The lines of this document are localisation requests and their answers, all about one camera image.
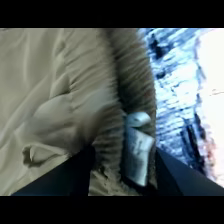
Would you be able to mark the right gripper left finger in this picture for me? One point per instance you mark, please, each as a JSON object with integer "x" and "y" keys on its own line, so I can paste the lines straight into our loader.
{"x": 66, "y": 176}

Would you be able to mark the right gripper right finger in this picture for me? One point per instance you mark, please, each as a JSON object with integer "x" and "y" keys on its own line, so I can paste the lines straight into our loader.
{"x": 186, "y": 181}

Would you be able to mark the beige garment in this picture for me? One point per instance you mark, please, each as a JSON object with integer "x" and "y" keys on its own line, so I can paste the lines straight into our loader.
{"x": 66, "y": 93}

